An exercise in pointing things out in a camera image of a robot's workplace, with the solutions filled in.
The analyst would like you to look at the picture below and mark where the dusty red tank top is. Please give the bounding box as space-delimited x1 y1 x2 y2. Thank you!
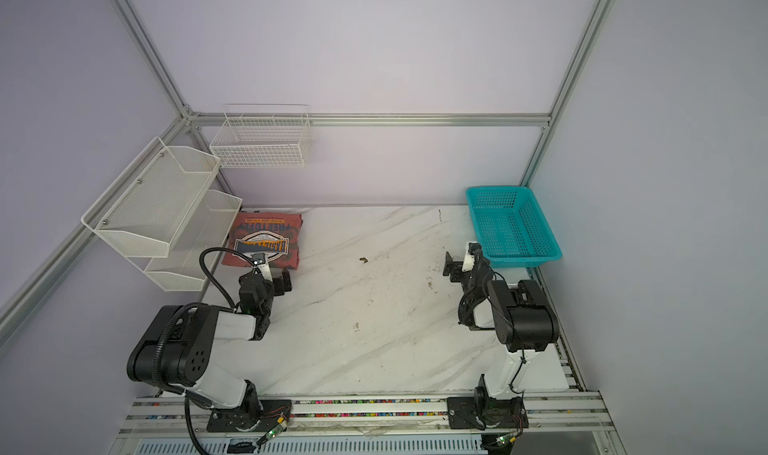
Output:
228 212 303 270

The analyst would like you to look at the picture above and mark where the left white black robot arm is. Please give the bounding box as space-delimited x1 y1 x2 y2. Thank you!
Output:
126 269 292 418

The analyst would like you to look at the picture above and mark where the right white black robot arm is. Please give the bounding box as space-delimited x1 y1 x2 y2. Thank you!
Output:
443 242 560 430

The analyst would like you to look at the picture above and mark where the teal plastic basket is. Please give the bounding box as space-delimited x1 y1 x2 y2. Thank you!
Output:
466 186 562 269

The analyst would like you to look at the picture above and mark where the lower white mesh shelf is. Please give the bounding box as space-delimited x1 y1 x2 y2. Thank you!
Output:
130 190 242 292

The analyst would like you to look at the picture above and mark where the left black corrugated cable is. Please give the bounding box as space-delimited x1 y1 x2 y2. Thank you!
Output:
149 247 265 455

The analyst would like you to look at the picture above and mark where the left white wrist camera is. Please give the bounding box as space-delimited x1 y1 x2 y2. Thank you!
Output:
251 252 273 282

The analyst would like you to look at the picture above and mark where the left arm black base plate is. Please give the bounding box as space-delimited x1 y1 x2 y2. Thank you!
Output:
206 398 293 433

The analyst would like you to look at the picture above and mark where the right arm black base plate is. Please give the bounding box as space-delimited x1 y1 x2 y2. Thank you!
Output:
447 397 529 430

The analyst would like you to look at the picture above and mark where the white wire wall basket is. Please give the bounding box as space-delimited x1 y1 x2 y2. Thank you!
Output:
210 104 313 169

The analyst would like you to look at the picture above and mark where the aluminium mounting rail frame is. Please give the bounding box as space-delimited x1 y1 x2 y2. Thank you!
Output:
110 264 626 454

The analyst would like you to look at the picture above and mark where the aluminium enclosure frame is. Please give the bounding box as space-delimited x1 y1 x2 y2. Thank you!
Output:
1 0 615 352

